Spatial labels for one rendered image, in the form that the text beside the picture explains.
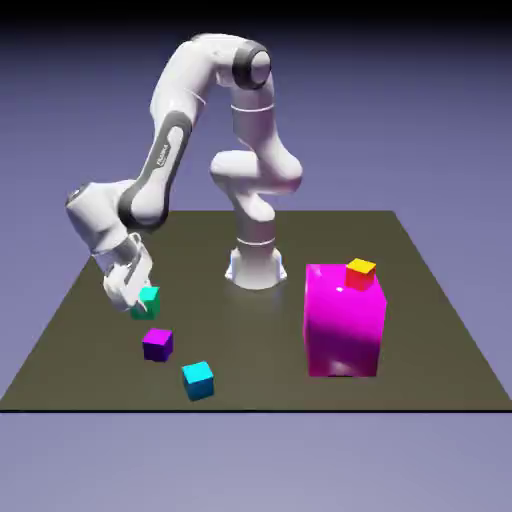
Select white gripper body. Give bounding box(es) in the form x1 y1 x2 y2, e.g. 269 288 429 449
102 246 154 312

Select small green cube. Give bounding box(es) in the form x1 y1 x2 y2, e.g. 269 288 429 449
129 286 162 321

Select small purple cube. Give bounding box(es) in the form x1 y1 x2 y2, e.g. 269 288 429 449
142 327 174 363

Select small cyan cube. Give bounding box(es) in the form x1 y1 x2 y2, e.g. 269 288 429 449
181 360 216 402

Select small orange cube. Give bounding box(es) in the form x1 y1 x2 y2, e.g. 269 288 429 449
344 257 378 292

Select large magenta box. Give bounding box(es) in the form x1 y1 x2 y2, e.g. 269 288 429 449
303 262 388 378

